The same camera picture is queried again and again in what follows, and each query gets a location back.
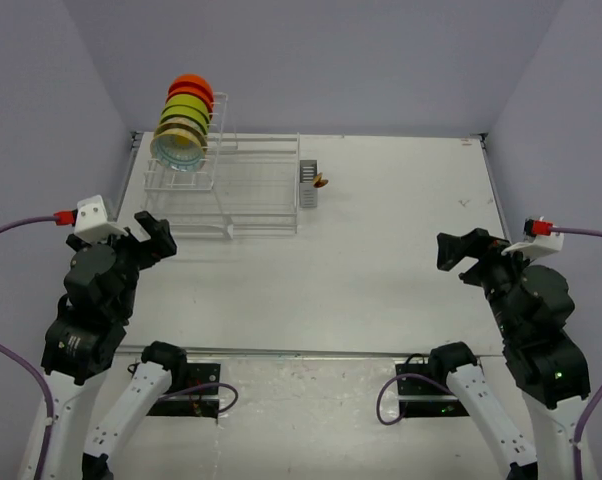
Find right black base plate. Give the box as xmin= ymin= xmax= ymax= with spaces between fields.
xmin=396 ymin=378 xmax=469 ymax=419

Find floral patterned yellow bowl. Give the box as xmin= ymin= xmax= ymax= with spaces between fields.
xmin=154 ymin=117 xmax=208 ymax=149

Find blue patterned yellow bowl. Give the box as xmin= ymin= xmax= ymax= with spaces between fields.
xmin=150 ymin=135 xmax=206 ymax=172

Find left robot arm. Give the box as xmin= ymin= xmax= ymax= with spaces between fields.
xmin=20 ymin=211 xmax=189 ymax=479

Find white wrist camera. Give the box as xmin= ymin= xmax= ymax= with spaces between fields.
xmin=501 ymin=216 xmax=564 ymax=260
xmin=74 ymin=195 xmax=128 ymax=244

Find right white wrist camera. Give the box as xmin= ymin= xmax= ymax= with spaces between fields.
xmin=501 ymin=216 xmax=564 ymax=260

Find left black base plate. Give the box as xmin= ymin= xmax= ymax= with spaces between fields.
xmin=145 ymin=360 xmax=222 ymax=419

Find green bowl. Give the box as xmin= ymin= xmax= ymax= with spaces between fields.
xmin=160 ymin=105 xmax=210 ymax=134
xmin=163 ymin=94 xmax=213 ymax=117

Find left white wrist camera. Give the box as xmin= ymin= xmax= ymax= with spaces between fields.
xmin=74 ymin=195 xmax=128 ymax=244

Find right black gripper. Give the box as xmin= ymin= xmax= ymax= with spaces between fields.
xmin=436 ymin=224 xmax=543 ymax=336

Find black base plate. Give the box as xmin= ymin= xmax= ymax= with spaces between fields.
xmin=145 ymin=360 xmax=222 ymax=419
xmin=396 ymin=378 xmax=469 ymax=419

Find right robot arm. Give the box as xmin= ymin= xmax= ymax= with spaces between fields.
xmin=427 ymin=220 xmax=598 ymax=479

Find white wire dish rack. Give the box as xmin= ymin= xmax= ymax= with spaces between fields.
xmin=143 ymin=92 xmax=301 ymax=240

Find orange bowl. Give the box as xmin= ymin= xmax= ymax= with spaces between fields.
xmin=167 ymin=84 xmax=214 ymax=104
xmin=168 ymin=74 xmax=214 ymax=96

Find grey cutlery holder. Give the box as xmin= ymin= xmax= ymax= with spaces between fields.
xmin=299 ymin=160 xmax=318 ymax=208

